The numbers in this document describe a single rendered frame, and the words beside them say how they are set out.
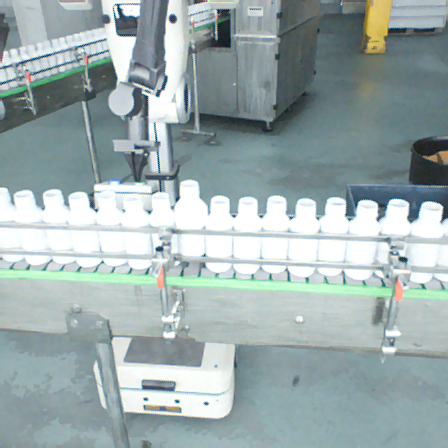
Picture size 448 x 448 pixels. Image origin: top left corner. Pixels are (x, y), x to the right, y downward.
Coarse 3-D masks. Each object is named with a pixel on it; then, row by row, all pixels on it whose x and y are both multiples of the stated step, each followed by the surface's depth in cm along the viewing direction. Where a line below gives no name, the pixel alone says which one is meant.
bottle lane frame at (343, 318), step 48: (0, 288) 106; (48, 288) 105; (96, 288) 103; (144, 288) 102; (192, 288) 101; (240, 288) 99; (288, 288) 98; (336, 288) 96; (384, 288) 96; (144, 336) 109; (192, 336) 108; (240, 336) 106; (288, 336) 105; (336, 336) 103; (432, 336) 100
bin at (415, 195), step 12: (348, 192) 144; (360, 192) 149; (372, 192) 148; (384, 192) 148; (396, 192) 147; (408, 192) 147; (420, 192) 147; (432, 192) 146; (444, 192) 146; (348, 204) 145; (420, 204) 149; (444, 204) 148; (408, 216) 151; (444, 216) 149
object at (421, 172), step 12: (420, 144) 264; (432, 144) 268; (444, 144) 268; (420, 156) 243; (420, 168) 246; (432, 168) 239; (444, 168) 234; (420, 180) 248; (432, 180) 242; (444, 180) 238
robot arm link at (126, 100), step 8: (128, 72) 108; (128, 80) 109; (160, 80) 107; (120, 88) 101; (128, 88) 101; (136, 88) 102; (160, 88) 108; (112, 96) 101; (120, 96) 101; (128, 96) 101; (136, 96) 103; (112, 104) 102; (120, 104) 101; (128, 104) 101; (136, 104) 103; (120, 112) 102; (128, 112) 101; (136, 112) 105
